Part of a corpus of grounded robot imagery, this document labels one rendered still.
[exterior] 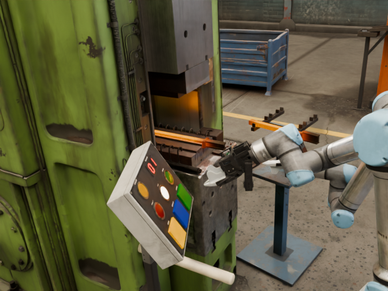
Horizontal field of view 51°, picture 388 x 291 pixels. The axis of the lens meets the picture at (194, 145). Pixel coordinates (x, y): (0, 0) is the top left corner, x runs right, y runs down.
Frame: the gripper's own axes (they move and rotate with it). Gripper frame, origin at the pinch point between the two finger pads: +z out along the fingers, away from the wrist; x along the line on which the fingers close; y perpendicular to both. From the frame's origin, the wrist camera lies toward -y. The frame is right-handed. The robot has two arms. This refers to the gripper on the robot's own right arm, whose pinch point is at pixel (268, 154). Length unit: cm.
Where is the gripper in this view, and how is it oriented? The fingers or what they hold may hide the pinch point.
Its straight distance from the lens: 173.3
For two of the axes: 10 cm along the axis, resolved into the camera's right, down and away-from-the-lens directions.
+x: 5.0, -4.1, 7.6
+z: -8.6, -1.7, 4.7
